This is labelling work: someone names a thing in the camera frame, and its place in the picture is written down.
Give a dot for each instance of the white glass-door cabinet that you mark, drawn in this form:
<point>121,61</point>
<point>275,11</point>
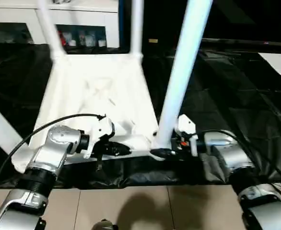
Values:
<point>35,19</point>

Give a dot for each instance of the small tan box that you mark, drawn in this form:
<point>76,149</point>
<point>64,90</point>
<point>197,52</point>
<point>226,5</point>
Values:
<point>153,40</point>

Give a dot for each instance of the black plastic mat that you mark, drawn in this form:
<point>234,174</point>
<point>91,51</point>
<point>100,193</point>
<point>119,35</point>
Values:
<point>246,96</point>

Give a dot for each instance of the small grey cabinet ornament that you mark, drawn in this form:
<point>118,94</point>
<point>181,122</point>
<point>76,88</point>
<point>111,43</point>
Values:
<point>61,1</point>

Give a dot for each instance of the black flat screen television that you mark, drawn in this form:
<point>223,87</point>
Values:
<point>246,19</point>

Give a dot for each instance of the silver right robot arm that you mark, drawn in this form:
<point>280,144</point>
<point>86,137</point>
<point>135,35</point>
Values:
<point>231,158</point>

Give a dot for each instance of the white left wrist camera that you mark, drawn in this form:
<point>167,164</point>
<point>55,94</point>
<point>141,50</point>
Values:
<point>99,132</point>

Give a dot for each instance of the white flat board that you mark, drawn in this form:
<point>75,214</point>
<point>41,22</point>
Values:
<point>279,64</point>

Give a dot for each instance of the white plastic table top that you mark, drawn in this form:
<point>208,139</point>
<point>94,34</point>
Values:
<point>102,86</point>

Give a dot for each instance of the dark robot torso part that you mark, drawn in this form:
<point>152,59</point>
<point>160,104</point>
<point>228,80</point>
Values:
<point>104,225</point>

